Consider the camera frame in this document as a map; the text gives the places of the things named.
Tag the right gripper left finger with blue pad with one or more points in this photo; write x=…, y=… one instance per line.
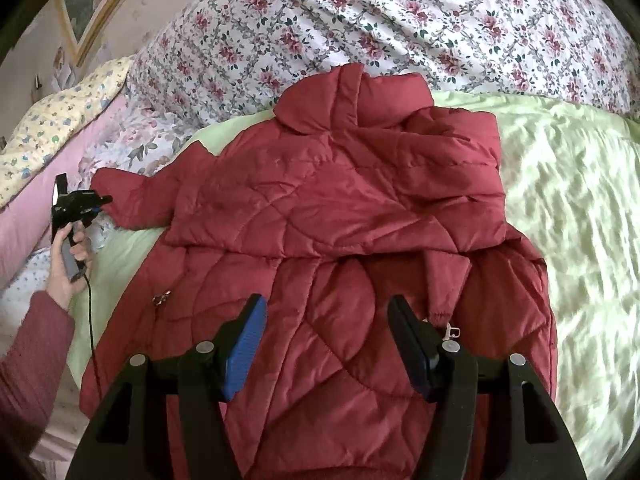
x=128, y=436

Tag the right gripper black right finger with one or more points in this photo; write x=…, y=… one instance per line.
x=526, y=437

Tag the red quilted puffer jacket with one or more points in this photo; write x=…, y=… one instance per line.
x=359, y=188

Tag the person's left hand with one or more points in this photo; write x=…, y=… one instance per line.
x=59, y=287

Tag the pink blanket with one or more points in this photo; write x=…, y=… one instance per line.
x=25, y=222

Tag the large-flower pale bedding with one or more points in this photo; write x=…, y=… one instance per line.
x=140, y=140

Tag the yellow floral pillow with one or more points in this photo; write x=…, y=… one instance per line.
x=51, y=122

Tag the rose floral white duvet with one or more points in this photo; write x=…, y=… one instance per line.
x=222, y=58

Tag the light green bed sheet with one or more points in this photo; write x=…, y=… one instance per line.
x=571, y=174

